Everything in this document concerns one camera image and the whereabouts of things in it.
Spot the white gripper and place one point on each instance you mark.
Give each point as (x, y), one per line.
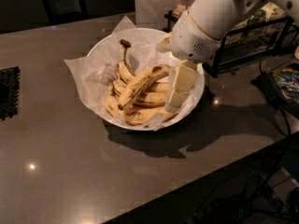
(191, 40)

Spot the spotted yellow banana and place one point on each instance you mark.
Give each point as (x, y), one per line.
(140, 83)

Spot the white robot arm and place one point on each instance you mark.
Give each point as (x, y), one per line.
(217, 18)

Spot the white bowl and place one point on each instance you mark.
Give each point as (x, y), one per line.
(146, 44)

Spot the bottom yellow banana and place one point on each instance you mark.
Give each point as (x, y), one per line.
(135, 115)

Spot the white paper liner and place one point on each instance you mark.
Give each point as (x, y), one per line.
(84, 75)

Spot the green snack packets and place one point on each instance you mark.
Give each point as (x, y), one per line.
(258, 17)

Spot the dark picture tablet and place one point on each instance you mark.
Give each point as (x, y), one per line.
(286, 81)

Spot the black water dispenser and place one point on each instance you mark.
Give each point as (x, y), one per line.
(64, 11)

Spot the black grid mat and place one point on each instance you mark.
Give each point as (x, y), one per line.
(9, 92)

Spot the black wire snack rack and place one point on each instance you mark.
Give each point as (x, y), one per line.
(252, 43)

